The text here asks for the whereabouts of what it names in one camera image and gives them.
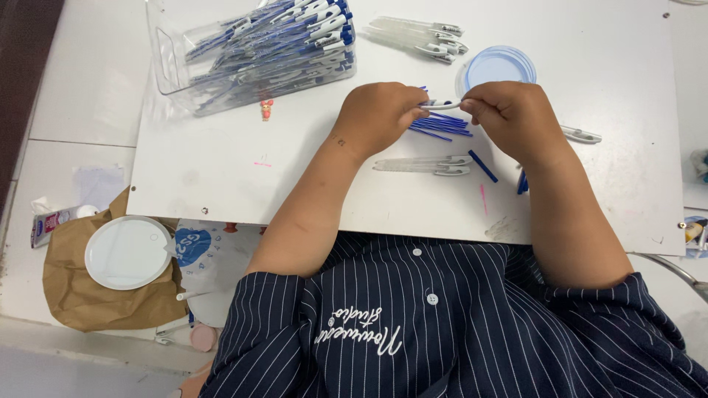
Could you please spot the white blue printed plastic bag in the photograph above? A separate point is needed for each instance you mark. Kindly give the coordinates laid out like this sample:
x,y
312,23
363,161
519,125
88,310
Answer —
x,y
215,271

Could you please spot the person's right hand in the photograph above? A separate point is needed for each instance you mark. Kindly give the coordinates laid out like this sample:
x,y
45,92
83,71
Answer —
x,y
511,119

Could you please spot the person's left fingers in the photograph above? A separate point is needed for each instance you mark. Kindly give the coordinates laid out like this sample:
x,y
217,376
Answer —
x,y
419,105

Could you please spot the pink mouse figurine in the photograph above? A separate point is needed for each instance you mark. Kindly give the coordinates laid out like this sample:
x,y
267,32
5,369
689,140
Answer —
x,y
266,109

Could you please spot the heap of blue white pens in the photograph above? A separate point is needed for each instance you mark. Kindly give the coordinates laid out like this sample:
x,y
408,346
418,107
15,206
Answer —
x,y
287,50

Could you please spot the clear plastic storage bin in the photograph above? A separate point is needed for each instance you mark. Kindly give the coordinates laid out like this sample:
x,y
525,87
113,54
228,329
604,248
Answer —
x,y
166,61

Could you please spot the curved metal rod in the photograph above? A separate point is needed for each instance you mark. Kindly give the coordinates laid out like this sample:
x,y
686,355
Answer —
x,y
677,272

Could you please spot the blue pen refill pair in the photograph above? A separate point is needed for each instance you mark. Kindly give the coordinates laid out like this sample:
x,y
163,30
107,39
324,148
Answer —
x,y
522,182

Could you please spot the person's left hand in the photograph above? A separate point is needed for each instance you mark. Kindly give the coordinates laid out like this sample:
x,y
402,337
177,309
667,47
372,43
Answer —
x,y
376,116

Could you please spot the pile of blue pen refills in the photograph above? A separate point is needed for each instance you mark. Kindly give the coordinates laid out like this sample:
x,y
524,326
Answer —
x,y
442,126

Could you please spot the white round plastic lid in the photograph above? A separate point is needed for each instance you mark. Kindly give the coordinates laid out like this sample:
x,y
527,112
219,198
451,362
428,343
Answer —
x,y
128,252

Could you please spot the pile of empty pen barrels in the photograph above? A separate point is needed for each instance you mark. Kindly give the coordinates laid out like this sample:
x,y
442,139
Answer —
x,y
426,38

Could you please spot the white clear pen barrel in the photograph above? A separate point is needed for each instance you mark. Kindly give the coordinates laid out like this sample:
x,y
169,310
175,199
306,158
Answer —
x,y
442,104

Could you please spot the round colourful printed tub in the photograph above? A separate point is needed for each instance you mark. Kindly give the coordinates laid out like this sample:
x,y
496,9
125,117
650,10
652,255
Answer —
x,y
696,236

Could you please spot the brown paper bag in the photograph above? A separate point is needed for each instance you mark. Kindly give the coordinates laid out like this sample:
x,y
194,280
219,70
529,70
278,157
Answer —
x,y
83,298

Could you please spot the pink round lid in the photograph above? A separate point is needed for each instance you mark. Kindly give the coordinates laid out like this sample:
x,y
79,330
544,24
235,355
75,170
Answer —
x,y
203,337

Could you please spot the person's right fingers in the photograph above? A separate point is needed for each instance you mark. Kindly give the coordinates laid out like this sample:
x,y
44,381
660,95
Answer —
x,y
473,109

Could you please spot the white plastic straw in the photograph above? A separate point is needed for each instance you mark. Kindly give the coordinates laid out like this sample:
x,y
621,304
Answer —
x,y
191,296

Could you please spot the blue clear round tub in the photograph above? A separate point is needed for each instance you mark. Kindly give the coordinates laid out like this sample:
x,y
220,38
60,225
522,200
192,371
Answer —
x,y
498,69

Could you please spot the navy pinstriped shirt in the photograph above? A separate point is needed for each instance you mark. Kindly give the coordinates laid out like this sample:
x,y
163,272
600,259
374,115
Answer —
x,y
442,326

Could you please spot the single blue pen refill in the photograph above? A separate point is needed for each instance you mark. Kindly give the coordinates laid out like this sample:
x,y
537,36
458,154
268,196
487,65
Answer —
x,y
483,166

